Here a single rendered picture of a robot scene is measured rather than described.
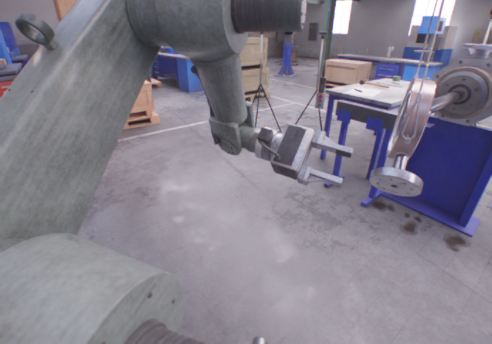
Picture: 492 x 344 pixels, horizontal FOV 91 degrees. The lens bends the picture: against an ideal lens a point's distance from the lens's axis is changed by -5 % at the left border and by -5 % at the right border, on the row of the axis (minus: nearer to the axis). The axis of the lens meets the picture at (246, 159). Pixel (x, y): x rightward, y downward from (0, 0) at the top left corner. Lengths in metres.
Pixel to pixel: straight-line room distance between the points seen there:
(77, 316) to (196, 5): 0.62
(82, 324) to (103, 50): 0.58
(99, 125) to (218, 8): 0.40
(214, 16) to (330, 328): 1.58
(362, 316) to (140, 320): 1.51
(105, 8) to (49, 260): 0.57
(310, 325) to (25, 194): 1.48
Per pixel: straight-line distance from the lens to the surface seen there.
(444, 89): 2.37
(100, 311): 0.39
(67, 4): 4.52
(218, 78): 1.01
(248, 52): 5.88
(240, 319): 1.68
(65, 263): 0.47
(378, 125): 2.44
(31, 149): 0.64
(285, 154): 1.17
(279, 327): 1.67
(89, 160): 0.72
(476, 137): 2.67
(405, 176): 1.14
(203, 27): 0.69
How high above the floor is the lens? 1.45
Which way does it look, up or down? 27 degrees down
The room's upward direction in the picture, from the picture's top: straight up
